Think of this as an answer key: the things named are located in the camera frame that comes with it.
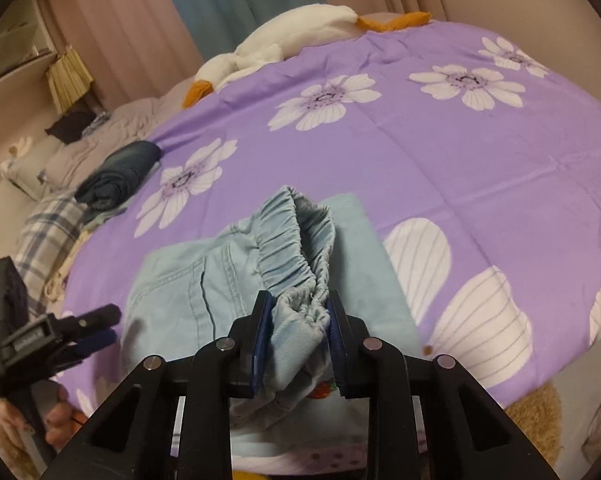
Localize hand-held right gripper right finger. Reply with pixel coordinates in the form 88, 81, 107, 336
325, 290, 561, 480

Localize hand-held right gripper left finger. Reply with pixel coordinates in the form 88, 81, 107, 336
40, 290, 276, 480

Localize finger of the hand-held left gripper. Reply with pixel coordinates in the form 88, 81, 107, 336
75, 304, 123, 334
74, 328, 117, 357

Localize light blue denim pants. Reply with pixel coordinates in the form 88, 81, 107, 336
123, 185, 421, 456

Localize folded dark denim pants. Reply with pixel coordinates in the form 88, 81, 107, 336
74, 140, 162, 213

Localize person's left hand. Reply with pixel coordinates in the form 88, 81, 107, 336
44, 384, 90, 449

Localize cream cartoon print cloth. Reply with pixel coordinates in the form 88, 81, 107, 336
43, 230, 88, 303

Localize plaid cloth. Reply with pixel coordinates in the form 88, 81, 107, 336
18, 195, 88, 291

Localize grey pillow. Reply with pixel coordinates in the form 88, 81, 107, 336
5, 137, 98, 201

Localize black cloth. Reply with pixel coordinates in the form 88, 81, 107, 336
45, 109, 98, 144

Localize beige bed sheet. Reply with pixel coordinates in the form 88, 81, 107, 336
80, 82, 198, 147

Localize purple floral blanket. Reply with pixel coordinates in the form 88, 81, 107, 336
60, 20, 601, 476

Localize tan fluffy blanket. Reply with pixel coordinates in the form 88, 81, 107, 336
501, 380, 601, 466

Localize tan straw bundle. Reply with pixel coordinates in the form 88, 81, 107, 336
47, 46, 95, 111

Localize bedside shelf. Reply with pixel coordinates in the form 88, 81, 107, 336
0, 0, 58, 98

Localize white goose plush toy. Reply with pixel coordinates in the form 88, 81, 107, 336
182, 4, 434, 108

